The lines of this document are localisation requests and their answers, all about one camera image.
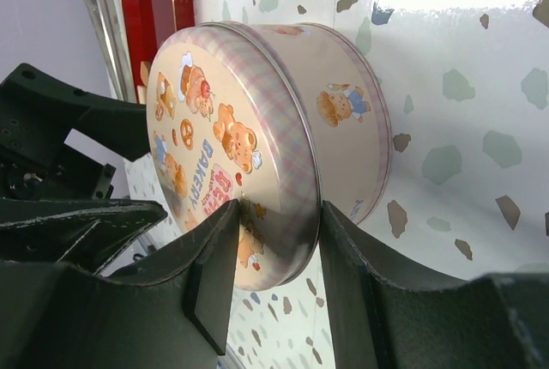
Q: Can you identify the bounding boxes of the round metal tin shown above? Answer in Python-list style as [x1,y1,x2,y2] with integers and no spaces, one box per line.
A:
[251,23,390,223]

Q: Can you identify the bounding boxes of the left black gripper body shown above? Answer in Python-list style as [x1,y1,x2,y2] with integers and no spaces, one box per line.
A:
[1,128,116,201]

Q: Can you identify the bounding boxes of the red rectangular tray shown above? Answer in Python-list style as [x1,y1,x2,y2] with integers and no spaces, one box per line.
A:
[121,0,195,104]

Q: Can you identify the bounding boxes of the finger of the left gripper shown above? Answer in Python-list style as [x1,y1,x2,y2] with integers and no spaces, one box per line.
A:
[1,63,149,161]
[1,198,167,274]

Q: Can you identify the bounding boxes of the tan rounded square chocolate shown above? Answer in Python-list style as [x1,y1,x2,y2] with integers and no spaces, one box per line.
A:
[139,61,151,87]

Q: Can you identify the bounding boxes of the metal tweezers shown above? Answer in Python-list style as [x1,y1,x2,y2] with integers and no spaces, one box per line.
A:
[82,0,136,103]

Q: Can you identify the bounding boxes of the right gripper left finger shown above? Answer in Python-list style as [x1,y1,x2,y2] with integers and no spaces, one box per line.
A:
[1,200,238,368]

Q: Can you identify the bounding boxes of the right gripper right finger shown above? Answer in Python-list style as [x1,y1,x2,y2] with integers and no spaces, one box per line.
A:
[319,202,548,368]

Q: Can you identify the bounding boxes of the round metal tin lid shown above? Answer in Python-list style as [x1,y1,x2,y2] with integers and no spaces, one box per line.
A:
[147,22,321,291]

